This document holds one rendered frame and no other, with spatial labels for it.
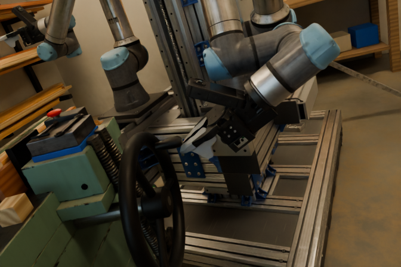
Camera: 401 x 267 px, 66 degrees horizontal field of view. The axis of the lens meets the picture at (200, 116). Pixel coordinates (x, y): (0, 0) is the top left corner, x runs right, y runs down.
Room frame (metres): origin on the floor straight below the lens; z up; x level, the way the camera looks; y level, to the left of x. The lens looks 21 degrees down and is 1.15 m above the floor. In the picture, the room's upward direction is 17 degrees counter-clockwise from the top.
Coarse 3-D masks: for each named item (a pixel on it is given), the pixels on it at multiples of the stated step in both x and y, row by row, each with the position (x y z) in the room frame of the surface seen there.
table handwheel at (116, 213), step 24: (144, 144) 0.55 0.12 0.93; (120, 168) 0.45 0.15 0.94; (168, 168) 0.63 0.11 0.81; (120, 192) 0.42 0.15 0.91; (144, 192) 0.52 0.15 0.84; (168, 192) 0.53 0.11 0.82; (96, 216) 0.52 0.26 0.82; (120, 216) 0.51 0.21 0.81; (144, 216) 0.50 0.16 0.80; (168, 216) 0.49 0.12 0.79; (144, 240) 0.39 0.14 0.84; (144, 264) 0.38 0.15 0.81; (168, 264) 0.44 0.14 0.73
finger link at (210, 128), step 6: (222, 120) 0.55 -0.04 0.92; (210, 126) 0.55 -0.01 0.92; (216, 126) 0.53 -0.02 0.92; (204, 132) 0.55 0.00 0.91; (210, 132) 0.53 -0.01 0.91; (216, 132) 0.54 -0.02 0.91; (198, 138) 0.55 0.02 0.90; (204, 138) 0.54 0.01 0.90; (210, 138) 0.54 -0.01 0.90; (198, 144) 0.56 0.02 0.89
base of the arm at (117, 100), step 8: (136, 80) 1.24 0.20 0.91; (112, 88) 1.23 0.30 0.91; (120, 88) 1.21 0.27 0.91; (128, 88) 1.21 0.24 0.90; (136, 88) 1.22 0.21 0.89; (120, 96) 1.21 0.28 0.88; (128, 96) 1.20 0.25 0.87; (136, 96) 1.21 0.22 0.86; (144, 96) 1.23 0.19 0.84; (120, 104) 1.20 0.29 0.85; (128, 104) 1.19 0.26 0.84; (136, 104) 1.19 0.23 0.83
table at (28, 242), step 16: (32, 192) 0.55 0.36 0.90; (112, 192) 0.54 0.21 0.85; (48, 208) 0.50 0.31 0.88; (64, 208) 0.50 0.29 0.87; (80, 208) 0.50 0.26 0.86; (96, 208) 0.49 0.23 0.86; (16, 224) 0.45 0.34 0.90; (32, 224) 0.45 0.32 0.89; (48, 224) 0.48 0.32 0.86; (0, 240) 0.41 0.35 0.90; (16, 240) 0.41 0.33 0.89; (32, 240) 0.43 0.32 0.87; (48, 240) 0.46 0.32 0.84; (0, 256) 0.38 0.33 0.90; (16, 256) 0.39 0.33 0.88; (32, 256) 0.42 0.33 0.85
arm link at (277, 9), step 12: (252, 0) 0.92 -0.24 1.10; (264, 0) 0.88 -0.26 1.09; (276, 0) 0.88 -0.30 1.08; (252, 12) 0.95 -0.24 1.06; (264, 12) 0.90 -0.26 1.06; (276, 12) 0.89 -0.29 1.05; (288, 12) 0.90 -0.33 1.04; (252, 24) 0.94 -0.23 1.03; (264, 24) 0.90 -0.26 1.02; (276, 24) 0.89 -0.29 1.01
